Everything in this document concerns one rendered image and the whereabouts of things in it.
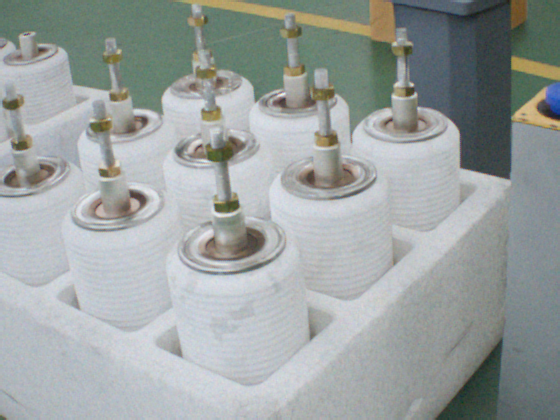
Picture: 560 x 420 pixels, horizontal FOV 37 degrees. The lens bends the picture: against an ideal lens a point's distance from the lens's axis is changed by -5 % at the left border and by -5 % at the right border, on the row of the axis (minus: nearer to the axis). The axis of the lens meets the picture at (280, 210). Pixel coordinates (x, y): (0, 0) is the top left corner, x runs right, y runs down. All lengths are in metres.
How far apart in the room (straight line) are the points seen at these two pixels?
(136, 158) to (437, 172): 0.27
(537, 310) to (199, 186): 0.29
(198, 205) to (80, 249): 0.12
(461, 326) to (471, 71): 0.35
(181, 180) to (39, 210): 0.12
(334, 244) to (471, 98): 0.43
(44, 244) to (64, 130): 0.37
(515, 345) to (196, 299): 0.28
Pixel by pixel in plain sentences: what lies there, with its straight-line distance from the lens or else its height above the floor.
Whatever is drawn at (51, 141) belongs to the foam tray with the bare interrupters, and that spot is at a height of 0.16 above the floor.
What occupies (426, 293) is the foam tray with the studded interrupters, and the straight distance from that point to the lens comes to 0.71.
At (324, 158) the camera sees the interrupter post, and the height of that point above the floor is 0.27.
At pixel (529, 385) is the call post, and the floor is 0.08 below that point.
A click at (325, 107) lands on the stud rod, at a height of 0.31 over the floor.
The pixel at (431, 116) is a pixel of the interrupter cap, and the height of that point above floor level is 0.25.
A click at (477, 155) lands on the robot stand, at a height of 0.10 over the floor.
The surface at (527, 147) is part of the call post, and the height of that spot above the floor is 0.29.
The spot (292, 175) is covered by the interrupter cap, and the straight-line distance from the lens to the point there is 0.69.
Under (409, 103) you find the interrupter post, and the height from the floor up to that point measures 0.28.
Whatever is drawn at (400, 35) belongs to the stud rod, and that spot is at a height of 0.34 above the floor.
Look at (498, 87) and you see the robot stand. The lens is 1.09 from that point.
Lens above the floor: 0.56
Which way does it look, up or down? 28 degrees down
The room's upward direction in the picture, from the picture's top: 6 degrees counter-clockwise
